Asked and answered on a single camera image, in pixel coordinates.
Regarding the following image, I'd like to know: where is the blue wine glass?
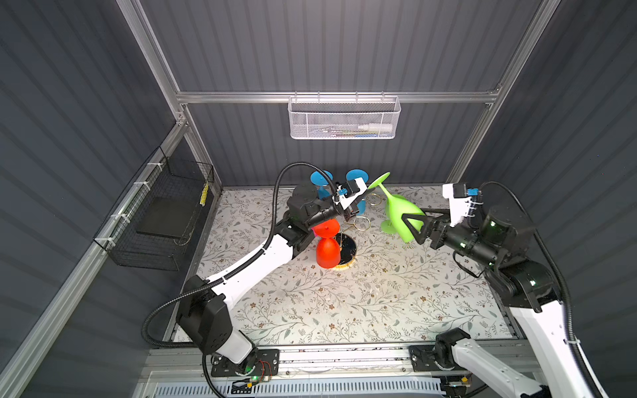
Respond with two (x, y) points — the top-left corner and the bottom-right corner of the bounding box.
(310, 172), (331, 199)
(346, 168), (369, 217)

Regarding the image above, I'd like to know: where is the green wine glass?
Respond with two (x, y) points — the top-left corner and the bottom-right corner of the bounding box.
(381, 220), (397, 235)
(368, 172), (421, 243)

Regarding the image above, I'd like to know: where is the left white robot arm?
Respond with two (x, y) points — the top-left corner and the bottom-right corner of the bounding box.
(176, 177), (373, 374)

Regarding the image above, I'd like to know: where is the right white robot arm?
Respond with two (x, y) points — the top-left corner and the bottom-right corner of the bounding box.
(399, 203), (605, 397)

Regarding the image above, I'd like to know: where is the red wine glass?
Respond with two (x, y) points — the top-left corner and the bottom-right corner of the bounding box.
(312, 219), (341, 269)

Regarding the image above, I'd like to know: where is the floral table mat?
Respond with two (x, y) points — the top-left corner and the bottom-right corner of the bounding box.
(231, 190), (512, 345)

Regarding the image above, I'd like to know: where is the white marker in basket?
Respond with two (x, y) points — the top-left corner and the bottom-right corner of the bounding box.
(358, 124), (395, 134)

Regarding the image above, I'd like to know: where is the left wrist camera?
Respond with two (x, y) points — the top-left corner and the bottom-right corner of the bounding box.
(335, 182), (370, 213)

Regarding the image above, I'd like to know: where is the gold wire glass rack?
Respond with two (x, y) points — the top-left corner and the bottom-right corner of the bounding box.
(336, 192), (383, 270)

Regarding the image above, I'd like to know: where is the white mesh wall basket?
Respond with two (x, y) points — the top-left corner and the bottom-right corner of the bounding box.
(287, 96), (401, 140)

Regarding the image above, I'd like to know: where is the black wire wall basket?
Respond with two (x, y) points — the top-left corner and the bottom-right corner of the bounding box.
(94, 150), (216, 271)

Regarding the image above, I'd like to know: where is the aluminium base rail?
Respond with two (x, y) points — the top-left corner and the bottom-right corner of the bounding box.
(133, 339), (544, 397)

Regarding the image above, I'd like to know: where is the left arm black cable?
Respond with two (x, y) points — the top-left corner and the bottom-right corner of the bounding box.
(141, 161), (342, 398)

